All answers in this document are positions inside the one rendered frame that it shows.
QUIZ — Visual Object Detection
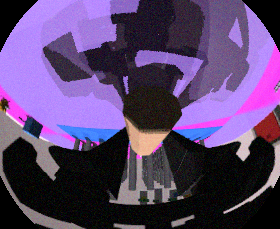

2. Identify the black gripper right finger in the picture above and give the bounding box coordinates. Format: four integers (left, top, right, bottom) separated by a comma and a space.
163, 130, 241, 197

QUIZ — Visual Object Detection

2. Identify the blue flat strip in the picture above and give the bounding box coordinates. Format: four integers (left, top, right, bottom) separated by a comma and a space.
56, 125, 223, 143

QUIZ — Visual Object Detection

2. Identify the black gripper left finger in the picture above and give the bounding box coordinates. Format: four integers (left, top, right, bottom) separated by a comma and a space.
48, 127, 129, 201

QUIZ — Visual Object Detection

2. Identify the blue block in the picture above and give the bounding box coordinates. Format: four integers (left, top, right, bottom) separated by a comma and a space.
23, 118, 43, 139

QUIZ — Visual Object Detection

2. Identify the yellow screwdriver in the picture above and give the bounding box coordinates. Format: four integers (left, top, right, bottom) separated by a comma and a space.
0, 99, 11, 111

